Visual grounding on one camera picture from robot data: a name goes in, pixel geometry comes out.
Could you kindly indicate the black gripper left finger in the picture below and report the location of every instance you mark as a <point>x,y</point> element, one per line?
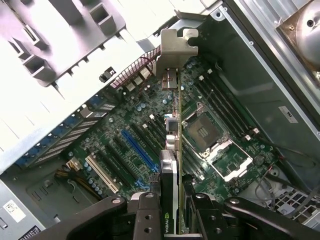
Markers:
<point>147,220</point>

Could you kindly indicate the small black switch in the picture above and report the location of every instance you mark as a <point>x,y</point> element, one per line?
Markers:
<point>106,75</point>

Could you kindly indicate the open black PC case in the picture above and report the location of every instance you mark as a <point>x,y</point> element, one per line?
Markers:
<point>250,75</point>

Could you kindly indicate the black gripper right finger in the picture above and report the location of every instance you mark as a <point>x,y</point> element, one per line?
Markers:
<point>207,220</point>

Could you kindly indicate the blue expansion slot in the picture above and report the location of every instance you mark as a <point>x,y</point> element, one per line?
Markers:
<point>138,150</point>

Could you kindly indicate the white power connector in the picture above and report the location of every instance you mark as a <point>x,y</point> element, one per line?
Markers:
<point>73,165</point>

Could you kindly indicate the grey printed parts rack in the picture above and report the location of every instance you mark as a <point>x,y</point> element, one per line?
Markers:
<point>62,37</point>

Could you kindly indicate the white expansion slot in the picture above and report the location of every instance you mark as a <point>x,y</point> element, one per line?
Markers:
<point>102,173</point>

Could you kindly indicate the metal socket cover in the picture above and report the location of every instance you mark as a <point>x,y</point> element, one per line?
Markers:
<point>227,160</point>

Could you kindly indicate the grey power supply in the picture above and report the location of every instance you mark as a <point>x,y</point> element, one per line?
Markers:
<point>15,225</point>

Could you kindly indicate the round coin cell battery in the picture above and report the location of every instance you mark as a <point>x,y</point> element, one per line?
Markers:
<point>259,160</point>

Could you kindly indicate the green motherboard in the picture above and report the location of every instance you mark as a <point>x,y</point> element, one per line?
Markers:
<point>140,100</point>

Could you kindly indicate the CPU socket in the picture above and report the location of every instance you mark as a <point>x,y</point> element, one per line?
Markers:
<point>205,132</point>

